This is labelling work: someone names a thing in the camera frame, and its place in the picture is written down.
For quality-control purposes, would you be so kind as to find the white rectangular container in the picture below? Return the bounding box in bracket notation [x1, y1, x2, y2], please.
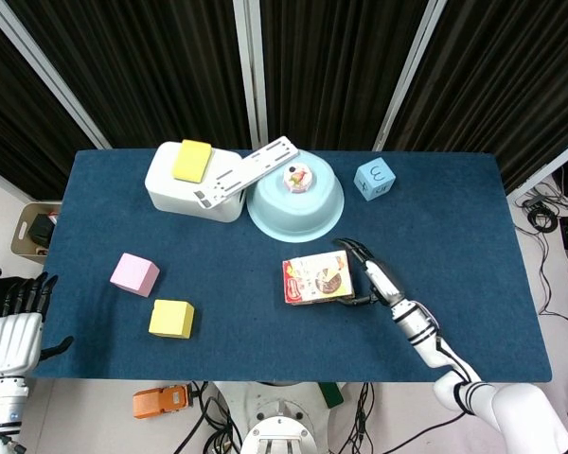
[144, 141, 247, 223]

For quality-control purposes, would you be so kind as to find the yellow foam cube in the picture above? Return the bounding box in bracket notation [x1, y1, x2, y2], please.
[148, 298, 196, 341]

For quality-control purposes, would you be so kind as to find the yellow sponge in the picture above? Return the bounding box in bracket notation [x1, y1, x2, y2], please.
[170, 138, 213, 184]

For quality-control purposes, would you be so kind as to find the black floor cable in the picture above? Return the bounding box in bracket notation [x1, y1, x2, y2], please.
[338, 381, 375, 454]
[172, 381, 242, 454]

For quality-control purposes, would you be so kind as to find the white partition frame post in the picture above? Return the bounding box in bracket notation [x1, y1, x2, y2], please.
[506, 141, 568, 202]
[373, 0, 449, 151]
[233, 0, 270, 148]
[0, 0, 113, 150]

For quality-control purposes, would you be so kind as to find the black coiled cable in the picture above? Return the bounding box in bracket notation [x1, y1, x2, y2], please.
[527, 206, 559, 233]

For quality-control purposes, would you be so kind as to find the blue cube with black print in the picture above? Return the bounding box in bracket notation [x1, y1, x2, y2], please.
[353, 157, 397, 202]

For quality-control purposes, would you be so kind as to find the pink foam cube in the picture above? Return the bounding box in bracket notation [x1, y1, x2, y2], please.
[109, 253, 161, 298]

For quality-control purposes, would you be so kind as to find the green block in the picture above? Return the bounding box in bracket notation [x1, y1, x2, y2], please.
[317, 381, 345, 410]

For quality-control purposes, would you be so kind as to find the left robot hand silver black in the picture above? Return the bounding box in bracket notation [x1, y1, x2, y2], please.
[0, 272, 75, 379]

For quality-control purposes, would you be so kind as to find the dark blue table mat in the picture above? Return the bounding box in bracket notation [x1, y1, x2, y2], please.
[27, 148, 553, 384]

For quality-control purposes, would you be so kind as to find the white perforated metal bracket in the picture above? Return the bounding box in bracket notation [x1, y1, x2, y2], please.
[192, 135, 300, 209]

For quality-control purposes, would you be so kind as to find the beige storage bin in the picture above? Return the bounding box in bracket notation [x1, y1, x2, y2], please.
[10, 201, 62, 265]

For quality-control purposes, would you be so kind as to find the light blue upturned bowl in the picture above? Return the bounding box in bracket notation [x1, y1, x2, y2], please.
[246, 148, 346, 244]

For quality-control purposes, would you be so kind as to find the orange pedal device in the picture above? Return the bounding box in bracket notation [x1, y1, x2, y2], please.
[133, 385, 191, 420]

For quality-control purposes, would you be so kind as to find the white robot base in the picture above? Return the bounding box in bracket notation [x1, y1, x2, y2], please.
[212, 380, 346, 454]

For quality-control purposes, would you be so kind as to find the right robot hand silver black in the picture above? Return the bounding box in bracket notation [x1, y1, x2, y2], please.
[333, 237, 407, 308]

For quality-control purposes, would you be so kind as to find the red snack box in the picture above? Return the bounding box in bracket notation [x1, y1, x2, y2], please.
[282, 250, 356, 307]

